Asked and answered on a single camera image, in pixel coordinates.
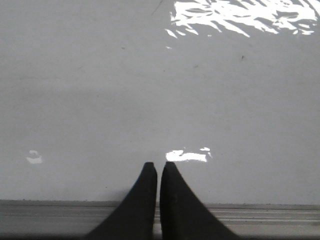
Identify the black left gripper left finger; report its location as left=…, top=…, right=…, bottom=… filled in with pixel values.
left=84, top=162, right=158, bottom=240

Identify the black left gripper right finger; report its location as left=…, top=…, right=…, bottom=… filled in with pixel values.
left=159, top=161, right=240, bottom=240

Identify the white whiteboard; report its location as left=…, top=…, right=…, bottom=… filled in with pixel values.
left=0, top=0, right=320, bottom=240

